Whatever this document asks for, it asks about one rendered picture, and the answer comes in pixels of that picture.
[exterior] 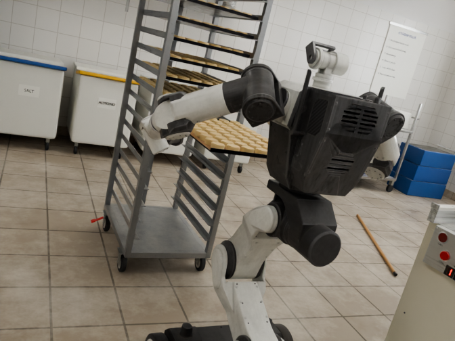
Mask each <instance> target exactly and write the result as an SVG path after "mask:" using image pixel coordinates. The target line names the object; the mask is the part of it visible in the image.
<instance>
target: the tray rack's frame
mask: <svg viewBox="0 0 455 341"><path fill-rule="evenodd" d="M145 4H146V0H139V5H138V10H137V17H136V21H135V29H134V33H133V40H132V45H131V53H130V57H129V65H128V69H127V76H126V81H125V88H124V92H123V100H122V104H121V112H120V116H119V120H118V128H117V132H116V140H115V144H114V151H113V156H112V164H111V168H110V175H109V180H108V187H107V192H106V199H105V203H104V209H105V210H103V213H104V217H105V219H106V216H108V218H109V221H110V224H111V225H112V228H113V230H114V233H115V236H116V238H117V240H118V243H119V246H120V247H117V248H118V259H117V263H118V266H119V265H120V261H121V255H122V254H124V251H125V244H126V240H127V233H128V229H129V228H128V226H127V224H126V222H125V219H124V217H123V215H122V213H121V211H120V209H119V207H118V205H117V204H111V203H110V202H111V198H112V190H113V186H114V179H115V174H116V168H117V163H118V156H119V152H120V147H121V140H122V136H123V129H124V124H125V117H126V113H127V105H128V101H129V94H130V89H131V82H132V78H133V71H134V66H135V59H136V55H137V47H138V43H139V36H140V31H141V27H142V20H143V16H144V8H145ZM215 35H216V33H214V32H210V34H209V39H208V42H210V43H214V41H215ZM211 54H212V49H209V48H207V49H206V53H205V57H206V58H211ZM123 207H124V209H125V211H126V213H127V215H128V217H129V219H130V218H131V211H130V209H129V207H128V205H127V204H123ZM139 217H140V219H141V220H142V223H137V226H136V230H135V231H136V233H137V235H138V237H139V240H134V241H133V247H132V251H131V258H195V259H196V260H195V263H196V264H197V265H199V262H200V259H201V258H205V257H206V252H205V248H206V246H205V245H204V243H203V242H202V240H201V239H200V238H199V237H198V235H197V234H196V232H195V231H194V230H193V228H192V227H191V226H190V224H189V223H188V222H187V221H186V219H185V218H184V217H183V215H182V214H181V213H180V211H179V210H178V205H177V204H176V202H175V201H173V207H168V206H146V207H143V206H140V209H139ZM105 219H103V221H102V223H103V226H104V223H105ZM205 260H206V258H205Z"/></svg>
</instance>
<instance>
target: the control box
mask: <svg viewBox="0 0 455 341"><path fill-rule="evenodd" d="M440 233H445V234H446V235H447V241H446V242H440V241H439V238H438V237H439V234H440ZM443 251H446V252H447V253H448V254H449V256H450V257H449V259H448V260H442V259H441V258H440V253H441V252H443ZM423 262H425V263H427V264H428V265H430V266H431V267H433V268H434V269H437V270H438V271H439V272H441V273H443V274H444V275H446V274H447V273H446V271H447V270H448V268H449V267H450V268H452V272H451V275H449V276H448V275H446V276H448V277H449V278H451V279H453V280H454V281H455V232H454V231H452V230H450V229H448V228H446V227H444V226H443V225H436V228H435V230H434V232H433V236H432V238H431V241H430V243H429V246H428V248H427V251H426V254H425V257H424V258H423Z"/></svg>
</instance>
